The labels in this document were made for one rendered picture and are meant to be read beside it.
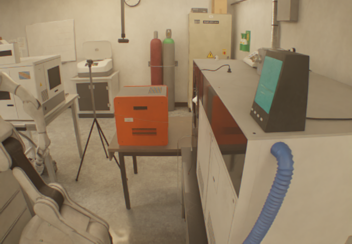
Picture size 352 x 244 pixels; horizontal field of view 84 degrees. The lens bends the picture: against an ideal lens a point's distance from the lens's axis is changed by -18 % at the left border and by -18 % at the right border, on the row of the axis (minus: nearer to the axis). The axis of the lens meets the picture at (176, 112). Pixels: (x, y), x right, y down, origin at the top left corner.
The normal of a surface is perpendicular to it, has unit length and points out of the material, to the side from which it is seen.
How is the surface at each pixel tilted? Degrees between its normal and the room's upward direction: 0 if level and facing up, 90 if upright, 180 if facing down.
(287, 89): 88
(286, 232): 90
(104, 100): 90
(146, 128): 90
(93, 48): 105
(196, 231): 0
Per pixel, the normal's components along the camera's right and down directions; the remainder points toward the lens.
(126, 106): 0.03, 0.34
